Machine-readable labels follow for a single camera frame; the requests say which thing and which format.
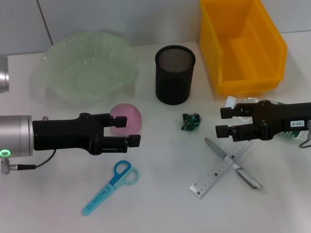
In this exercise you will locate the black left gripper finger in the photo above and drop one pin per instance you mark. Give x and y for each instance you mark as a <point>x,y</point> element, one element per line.
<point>134,140</point>
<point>121,122</point>

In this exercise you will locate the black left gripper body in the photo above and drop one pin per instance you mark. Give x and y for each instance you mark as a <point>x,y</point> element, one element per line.
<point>63,136</point>

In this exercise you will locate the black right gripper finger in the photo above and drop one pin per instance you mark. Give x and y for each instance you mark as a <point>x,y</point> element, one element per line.
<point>228,112</point>
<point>226,131</point>

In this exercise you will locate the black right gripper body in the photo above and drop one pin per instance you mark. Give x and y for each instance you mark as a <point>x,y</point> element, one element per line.
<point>279,121</point>

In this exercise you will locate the clear green-label water bottle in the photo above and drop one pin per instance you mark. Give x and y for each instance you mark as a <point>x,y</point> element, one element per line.
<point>230,101</point>

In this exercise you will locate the pink knitted peach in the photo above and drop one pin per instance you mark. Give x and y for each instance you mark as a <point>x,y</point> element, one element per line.
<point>132,119</point>

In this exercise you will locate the green plastic wrapper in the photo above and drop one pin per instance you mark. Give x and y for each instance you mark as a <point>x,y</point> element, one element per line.
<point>190,122</point>

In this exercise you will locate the grey white pen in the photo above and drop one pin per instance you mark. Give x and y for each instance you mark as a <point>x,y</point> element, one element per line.
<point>219,151</point>

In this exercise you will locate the clear plastic ruler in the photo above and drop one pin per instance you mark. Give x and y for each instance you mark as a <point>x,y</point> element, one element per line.
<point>218,172</point>

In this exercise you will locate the blue children's scissors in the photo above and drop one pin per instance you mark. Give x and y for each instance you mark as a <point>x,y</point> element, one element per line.
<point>114,184</point>

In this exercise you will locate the green glass fruit plate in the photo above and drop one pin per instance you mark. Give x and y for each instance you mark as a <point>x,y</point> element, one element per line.
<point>85,70</point>

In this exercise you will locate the black mesh pen cup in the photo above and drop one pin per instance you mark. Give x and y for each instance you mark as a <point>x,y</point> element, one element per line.
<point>173,80</point>

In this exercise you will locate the yellow plastic bin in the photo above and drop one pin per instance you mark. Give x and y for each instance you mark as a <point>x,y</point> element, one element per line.
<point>243,48</point>

